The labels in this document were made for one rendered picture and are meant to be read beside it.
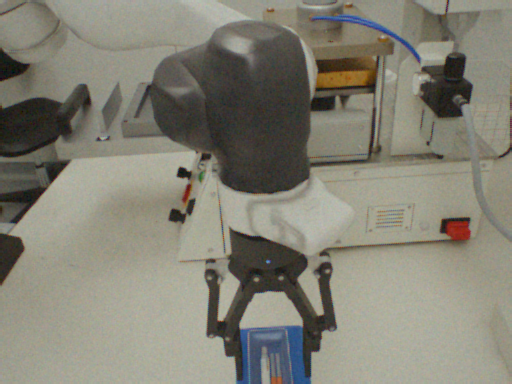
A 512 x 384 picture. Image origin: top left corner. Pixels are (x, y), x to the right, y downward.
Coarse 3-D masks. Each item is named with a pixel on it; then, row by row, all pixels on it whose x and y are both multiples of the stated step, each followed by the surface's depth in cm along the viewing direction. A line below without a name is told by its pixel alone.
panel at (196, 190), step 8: (208, 160) 87; (192, 168) 109; (208, 168) 84; (192, 176) 104; (208, 176) 81; (192, 184) 98; (200, 184) 85; (192, 192) 95; (200, 192) 84; (184, 208) 100; (192, 208) 86; (192, 216) 85; (184, 224) 92; (184, 232) 88
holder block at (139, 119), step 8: (136, 88) 95; (144, 88) 95; (136, 96) 91; (144, 96) 93; (136, 104) 88; (144, 104) 92; (128, 112) 85; (136, 112) 85; (144, 112) 88; (152, 112) 88; (128, 120) 82; (136, 120) 82; (144, 120) 81; (152, 120) 81; (128, 128) 81; (136, 128) 82; (144, 128) 82; (152, 128) 82; (128, 136) 82
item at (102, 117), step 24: (96, 96) 100; (120, 96) 96; (72, 120) 90; (96, 120) 89; (120, 120) 88; (72, 144) 81; (96, 144) 82; (120, 144) 82; (144, 144) 82; (168, 144) 82
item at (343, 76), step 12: (324, 60) 83; (336, 60) 83; (348, 60) 83; (360, 60) 82; (372, 60) 82; (324, 72) 78; (336, 72) 78; (348, 72) 78; (360, 72) 78; (372, 72) 78; (324, 84) 79; (336, 84) 79; (348, 84) 79; (360, 84) 79; (372, 84) 79
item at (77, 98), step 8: (80, 88) 92; (72, 96) 89; (80, 96) 90; (88, 96) 95; (64, 104) 85; (72, 104) 86; (80, 104) 90; (64, 112) 83; (72, 112) 86; (56, 120) 83; (64, 120) 83; (64, 128) 84; (72, 128) 85
